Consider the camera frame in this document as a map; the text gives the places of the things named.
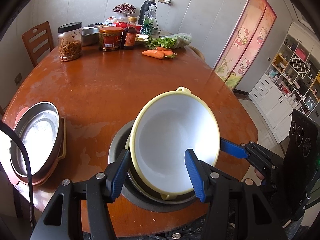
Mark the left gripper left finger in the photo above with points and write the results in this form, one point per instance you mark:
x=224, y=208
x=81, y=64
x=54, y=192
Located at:
x=102, y=189

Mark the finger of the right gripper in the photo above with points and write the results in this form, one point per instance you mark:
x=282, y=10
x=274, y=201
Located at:
x=225, y=176
x=233, y=149

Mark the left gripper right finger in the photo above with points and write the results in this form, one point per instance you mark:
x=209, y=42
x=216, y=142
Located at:
x=210, y=187

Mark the deep stainless steel bowl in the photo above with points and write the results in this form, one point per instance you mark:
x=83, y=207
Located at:
x=154, y=195

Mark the wide stainless steel bowl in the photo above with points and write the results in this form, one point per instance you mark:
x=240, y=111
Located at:
x=158, y=162

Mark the yellow shell-shaped plate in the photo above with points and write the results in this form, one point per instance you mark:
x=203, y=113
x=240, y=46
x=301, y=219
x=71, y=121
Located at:
x=62, y=151

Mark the yellow bowl with handle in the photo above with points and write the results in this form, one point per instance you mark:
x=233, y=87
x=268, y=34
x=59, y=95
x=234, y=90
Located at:
x=197, y=128

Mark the round metal pan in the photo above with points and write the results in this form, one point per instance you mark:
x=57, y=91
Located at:
x=40, y=130

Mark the pink Hello Kitty door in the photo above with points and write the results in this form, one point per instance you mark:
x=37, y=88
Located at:
x=245, y=42

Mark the rear orange carrot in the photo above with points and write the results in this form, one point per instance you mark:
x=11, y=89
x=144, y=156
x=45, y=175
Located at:
x=168, y=53

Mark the orange carrot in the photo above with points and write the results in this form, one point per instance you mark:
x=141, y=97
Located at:
x=168, y=53
x=157, y=54

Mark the bag of green vegetables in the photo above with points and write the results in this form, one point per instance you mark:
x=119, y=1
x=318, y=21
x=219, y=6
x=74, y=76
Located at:
x=169, y=42

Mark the front orange carrot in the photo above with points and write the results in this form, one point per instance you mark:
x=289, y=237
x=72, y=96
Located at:
x=157, y=54

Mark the red lidded tin jar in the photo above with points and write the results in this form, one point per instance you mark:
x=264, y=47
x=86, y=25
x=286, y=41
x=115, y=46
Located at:
x=110, y=38

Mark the plastic jar with black lid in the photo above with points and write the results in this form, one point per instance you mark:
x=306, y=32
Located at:
x=70, y=41

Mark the metal bowl behind jars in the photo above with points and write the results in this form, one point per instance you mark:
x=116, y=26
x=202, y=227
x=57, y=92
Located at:
x=90, y=36

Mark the brown sauce bottle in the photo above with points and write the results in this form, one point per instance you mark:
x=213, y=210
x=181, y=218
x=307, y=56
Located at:
x=129, y=34

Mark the clear bottle with green contents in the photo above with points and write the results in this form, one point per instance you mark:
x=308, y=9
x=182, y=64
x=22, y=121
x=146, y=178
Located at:
x=148, y=21

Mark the brown wooden slat chair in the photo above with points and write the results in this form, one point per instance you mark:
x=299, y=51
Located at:
x=37, y=41

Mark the red snack package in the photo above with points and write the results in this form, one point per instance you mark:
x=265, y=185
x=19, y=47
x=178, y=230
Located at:
x=124, y=25

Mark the black thermos bottle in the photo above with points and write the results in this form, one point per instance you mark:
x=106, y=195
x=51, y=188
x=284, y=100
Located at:
x=144, y=9

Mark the low wall outlet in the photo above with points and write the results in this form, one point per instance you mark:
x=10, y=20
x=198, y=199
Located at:
x=18, y=79

